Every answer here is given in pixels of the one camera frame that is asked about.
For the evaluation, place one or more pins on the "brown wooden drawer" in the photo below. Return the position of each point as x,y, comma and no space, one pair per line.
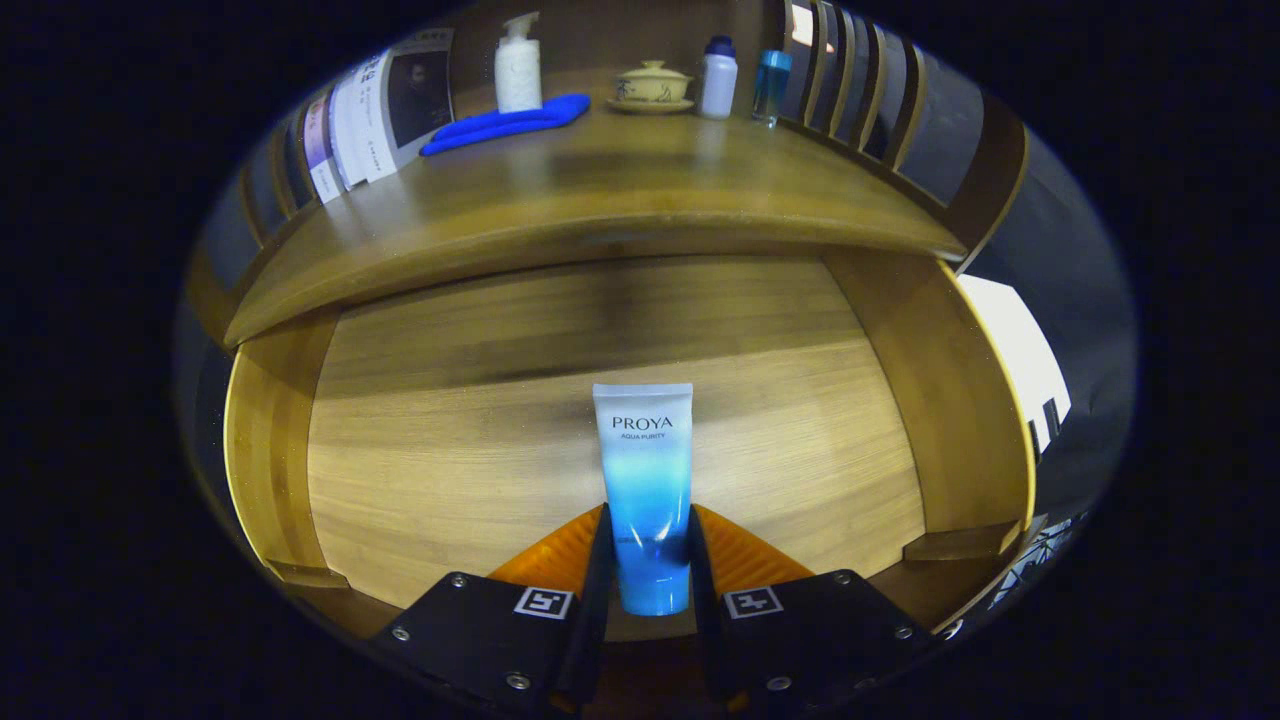
450,450

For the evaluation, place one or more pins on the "clear blue bottle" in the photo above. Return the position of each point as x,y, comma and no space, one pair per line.
771,90

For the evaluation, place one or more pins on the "wooden countertop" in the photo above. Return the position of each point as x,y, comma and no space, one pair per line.
620,190

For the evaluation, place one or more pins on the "white pump bottle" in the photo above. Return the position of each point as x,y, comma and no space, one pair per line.
518,75

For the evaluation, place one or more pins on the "beige lidded teacup with saucer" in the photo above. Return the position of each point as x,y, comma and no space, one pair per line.
652,88

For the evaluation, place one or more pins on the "purple book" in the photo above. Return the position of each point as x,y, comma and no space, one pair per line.
322,150

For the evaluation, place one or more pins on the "blue folded cloth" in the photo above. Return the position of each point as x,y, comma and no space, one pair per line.
500,125

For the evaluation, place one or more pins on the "white bottle with blue cap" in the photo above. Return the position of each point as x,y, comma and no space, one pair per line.
718,85

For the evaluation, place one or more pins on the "brown wooden cabinet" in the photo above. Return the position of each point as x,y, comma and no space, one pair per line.
590,35

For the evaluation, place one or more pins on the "thin white book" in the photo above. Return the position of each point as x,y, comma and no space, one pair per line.
348,135

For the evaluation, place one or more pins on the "white book with portrait cover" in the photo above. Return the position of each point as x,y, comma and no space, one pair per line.
420,90

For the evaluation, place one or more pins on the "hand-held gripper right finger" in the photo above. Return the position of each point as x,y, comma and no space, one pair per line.
702,610

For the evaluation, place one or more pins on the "white appliance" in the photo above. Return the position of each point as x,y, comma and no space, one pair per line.
1015,350

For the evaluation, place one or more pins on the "blue and white cosmetic tube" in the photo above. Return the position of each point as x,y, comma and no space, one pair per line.
645,470

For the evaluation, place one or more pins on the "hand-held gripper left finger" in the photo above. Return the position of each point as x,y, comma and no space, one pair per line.
600,600

